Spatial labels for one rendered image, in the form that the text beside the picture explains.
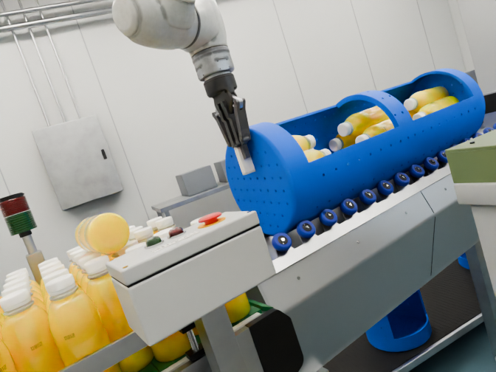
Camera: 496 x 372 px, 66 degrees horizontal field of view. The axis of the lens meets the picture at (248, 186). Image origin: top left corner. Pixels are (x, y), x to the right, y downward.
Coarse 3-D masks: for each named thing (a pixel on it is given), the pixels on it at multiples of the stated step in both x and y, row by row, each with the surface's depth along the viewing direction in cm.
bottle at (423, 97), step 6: (426, 90) 131; (432, 90) 131; (438, 90) 132; (444, 90) 133; (414, 96) 128; (420, 96) 127; (426, 96) 127; (432, 96) 129; (438, 96) 131; (444, 96) 133; (420, 102) 127; (426, 102) 127; (432, 102) 129; (414, 108) 128
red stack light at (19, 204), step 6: (18, 198) 97; (24, 198) 99; (0, 204) 96; (6, 204) 95; (12, 204) 96; (18, 204) 97; (24, 204) 98; (6, 210) 96; (12, 210) 96; (18, 210) 96; (24, 210) 98; (6, 216) 96
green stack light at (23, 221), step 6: (30, 210) 100; (12, 216) 96; (18, 216) 96; (24, 216) 97; (30, 216) 99; (6, 222) 97; (12, 222) 96; (18, 222) 96; (24, 222) 97; (30, 222) 98; (12, 228) 96; (18, 228) 96; (24, 228) 97; (30, 228) 98; (12, 234) 97
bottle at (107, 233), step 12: (96, 216) 63; (108, 216) 63; (120, 216) 65; (84, 228) 65; (96, 228) 62; (108, 228) 64; (120, 228) 64; (84, 240) 65; (96, 240) 62; (108, 240) 63; (120, 240) 64; (108, 252) 63
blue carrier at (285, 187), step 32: (352, 96) 112; (384, 96) 108; (480, 96) 125; (256, 128) 89; (288, 128) 111; (320, 128) 122; (416, 128) 106; (448, 128) 116; (256, 160) 91; (288, 160) 83; (320, 160) 87; (352, 160) 93; (384, 160) 100; (416, 160) 112; (256, 192) 95; (288, 192) 84; (320, 192) 88; (352, 192) 97; (288, 224) 89
